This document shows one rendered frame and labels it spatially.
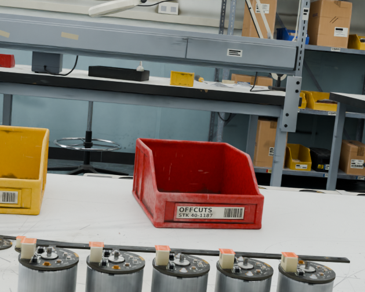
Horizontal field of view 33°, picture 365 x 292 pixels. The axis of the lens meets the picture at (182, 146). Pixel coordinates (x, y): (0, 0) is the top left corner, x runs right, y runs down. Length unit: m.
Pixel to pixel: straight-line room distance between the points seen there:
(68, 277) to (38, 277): 0.01
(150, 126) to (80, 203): 4.09
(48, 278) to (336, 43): 4.25
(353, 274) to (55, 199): 0.28
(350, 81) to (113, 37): 2.78
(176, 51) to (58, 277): 2.28
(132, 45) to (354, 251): 2.05
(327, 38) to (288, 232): 3.91
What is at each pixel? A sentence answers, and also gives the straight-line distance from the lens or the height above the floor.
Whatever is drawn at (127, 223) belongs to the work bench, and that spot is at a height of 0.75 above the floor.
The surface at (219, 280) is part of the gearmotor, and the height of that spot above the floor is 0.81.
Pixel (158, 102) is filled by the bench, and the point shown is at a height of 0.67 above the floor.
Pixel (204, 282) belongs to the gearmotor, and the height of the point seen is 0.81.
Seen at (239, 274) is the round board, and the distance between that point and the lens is 0.26.
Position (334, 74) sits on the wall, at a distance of 4.90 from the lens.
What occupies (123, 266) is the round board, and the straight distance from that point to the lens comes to 0.26.
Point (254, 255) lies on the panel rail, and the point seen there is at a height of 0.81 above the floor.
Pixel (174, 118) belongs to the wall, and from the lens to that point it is 4.68.
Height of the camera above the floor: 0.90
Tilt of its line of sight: 9 degrees down
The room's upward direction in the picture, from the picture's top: 5 degrees clockwise
